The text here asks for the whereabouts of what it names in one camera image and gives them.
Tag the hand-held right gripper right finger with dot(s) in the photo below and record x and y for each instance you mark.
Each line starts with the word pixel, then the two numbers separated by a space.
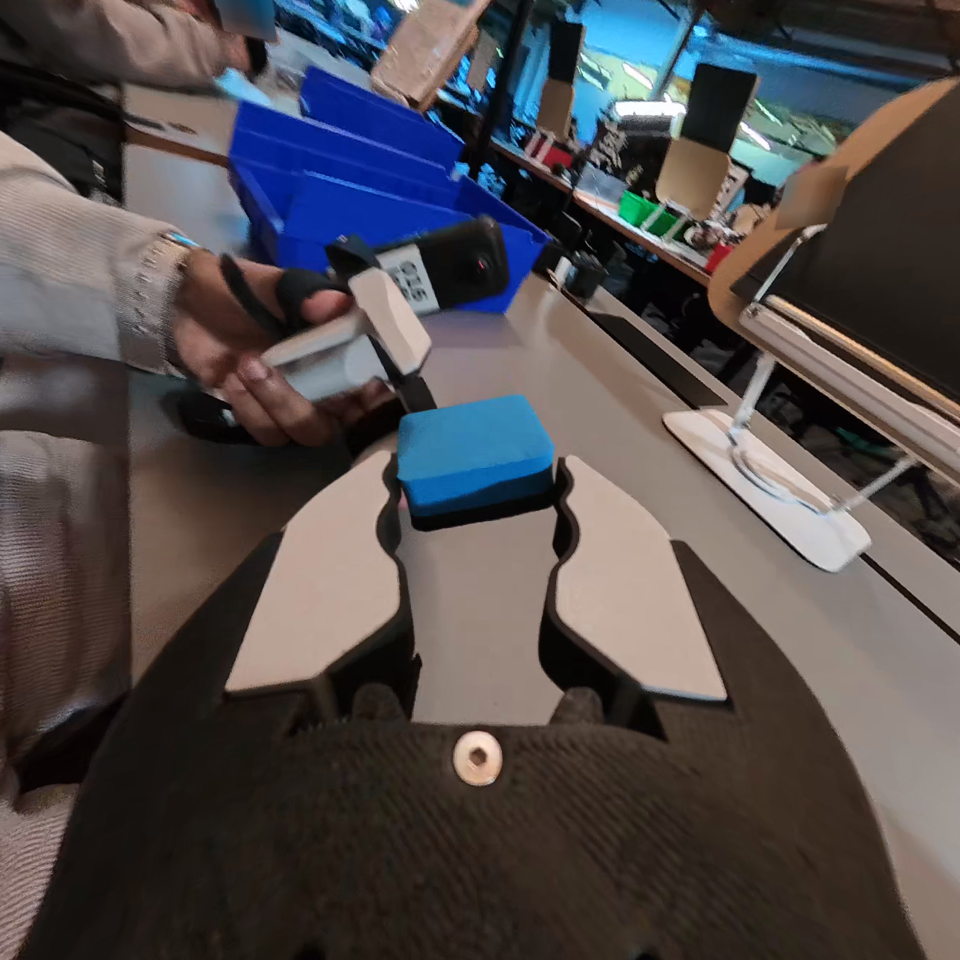
pixel 637 600

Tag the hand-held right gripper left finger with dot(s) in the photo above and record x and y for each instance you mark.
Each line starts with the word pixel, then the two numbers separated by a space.
pixel 322 592

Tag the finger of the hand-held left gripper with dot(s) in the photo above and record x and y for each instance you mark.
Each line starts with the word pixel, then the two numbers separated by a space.
pixel 394 322

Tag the blue plastic bin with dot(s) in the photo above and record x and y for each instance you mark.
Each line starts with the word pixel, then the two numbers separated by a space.
pixel 337 202
pixel 367 105

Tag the blue foam eraser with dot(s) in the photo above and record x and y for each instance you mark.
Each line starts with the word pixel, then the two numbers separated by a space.
pixel 472 442

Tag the person's left hand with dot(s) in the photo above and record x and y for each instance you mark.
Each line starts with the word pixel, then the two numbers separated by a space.
pixel 217 337

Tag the small black box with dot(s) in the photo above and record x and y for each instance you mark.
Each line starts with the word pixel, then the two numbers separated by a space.
pixel 581 274

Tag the wooden workbench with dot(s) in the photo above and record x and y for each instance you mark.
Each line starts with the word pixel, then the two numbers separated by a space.
pixel 622 225

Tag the white monitor stand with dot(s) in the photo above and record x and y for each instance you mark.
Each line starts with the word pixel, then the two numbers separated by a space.
pixel 787 510

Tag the small green bin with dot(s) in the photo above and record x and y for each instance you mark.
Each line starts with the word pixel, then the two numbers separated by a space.
pixel 641 210

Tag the brown cardboard piece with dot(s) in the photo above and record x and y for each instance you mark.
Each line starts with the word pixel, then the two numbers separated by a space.
pixel 427 45

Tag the person's grey sweater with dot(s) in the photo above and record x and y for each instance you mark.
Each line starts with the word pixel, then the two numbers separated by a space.
pixel 52 562

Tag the black panel with cardboard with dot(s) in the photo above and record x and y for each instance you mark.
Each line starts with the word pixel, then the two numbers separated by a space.
pixel 720 105

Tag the monitor with cardboard hood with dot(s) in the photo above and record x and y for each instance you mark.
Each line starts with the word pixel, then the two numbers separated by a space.
pixel 885 247

